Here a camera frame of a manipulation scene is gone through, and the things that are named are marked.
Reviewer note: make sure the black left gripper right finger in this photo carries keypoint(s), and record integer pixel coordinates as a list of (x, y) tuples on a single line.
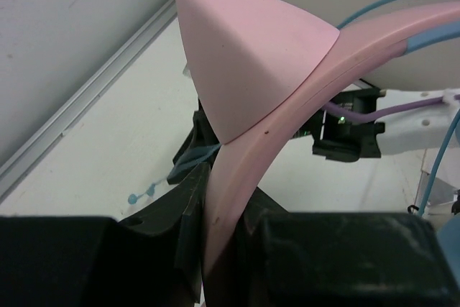
[(282, 258)]

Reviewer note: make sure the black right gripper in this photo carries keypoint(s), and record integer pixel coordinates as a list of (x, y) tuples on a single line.
[(334, 137)]

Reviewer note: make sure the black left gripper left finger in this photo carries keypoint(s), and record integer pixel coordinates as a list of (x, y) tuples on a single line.
[(151, 258)]

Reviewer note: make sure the pink blue cat-ear headphones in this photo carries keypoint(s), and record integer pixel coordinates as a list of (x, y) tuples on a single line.
[(261, 69)]

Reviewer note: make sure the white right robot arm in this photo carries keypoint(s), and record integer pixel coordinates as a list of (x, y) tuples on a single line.
[(413, 120)]

